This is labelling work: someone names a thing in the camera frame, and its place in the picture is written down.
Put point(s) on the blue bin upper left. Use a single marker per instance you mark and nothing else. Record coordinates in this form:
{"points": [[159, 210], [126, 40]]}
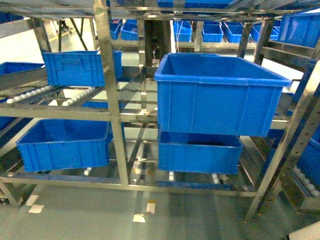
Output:
{"points": [[74, 68]]}

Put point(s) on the large blue bin centre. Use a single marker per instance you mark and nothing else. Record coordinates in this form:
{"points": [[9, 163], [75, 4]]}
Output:
{"points": [[200, 93]]}

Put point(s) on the blue bin far right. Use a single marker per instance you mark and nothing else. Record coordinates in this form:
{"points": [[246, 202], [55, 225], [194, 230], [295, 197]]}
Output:
{"points": [[301, 29]]}

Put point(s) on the blue bin lower centre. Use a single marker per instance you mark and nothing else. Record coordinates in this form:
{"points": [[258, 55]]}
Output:
{"points": [[198, 153]]}

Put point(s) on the blue bin lower left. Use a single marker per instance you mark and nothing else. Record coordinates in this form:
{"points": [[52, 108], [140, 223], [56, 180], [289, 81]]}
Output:
{"points": [[60, 144]]}

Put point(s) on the steel roller shelf rack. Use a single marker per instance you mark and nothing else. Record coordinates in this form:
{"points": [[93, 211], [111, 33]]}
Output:
{"points": [[298, 129]]}

